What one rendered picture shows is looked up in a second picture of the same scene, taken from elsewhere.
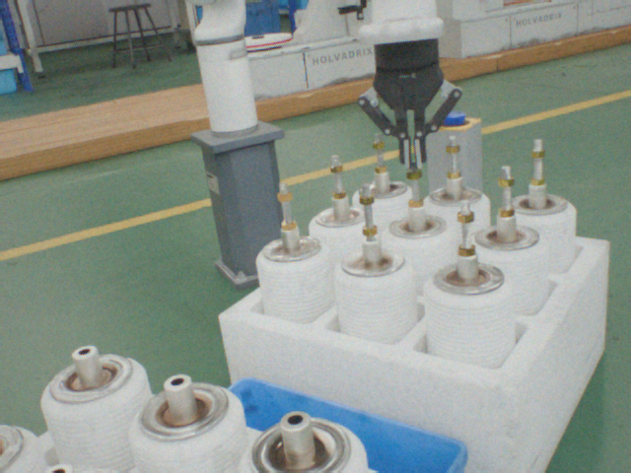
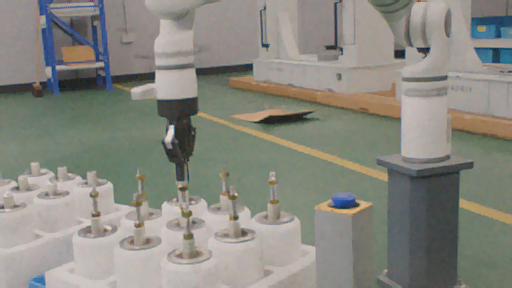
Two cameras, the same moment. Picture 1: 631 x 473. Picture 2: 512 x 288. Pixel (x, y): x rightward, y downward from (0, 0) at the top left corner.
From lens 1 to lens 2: 161 cm
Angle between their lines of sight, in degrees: 91
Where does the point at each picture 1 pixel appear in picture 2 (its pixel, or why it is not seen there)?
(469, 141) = (323, 222)
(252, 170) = (398, 193)
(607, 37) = not seen: outside the picture
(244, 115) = (407, 145)
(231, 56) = (406, 93)
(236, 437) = (39, 206)
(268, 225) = (402, 246)
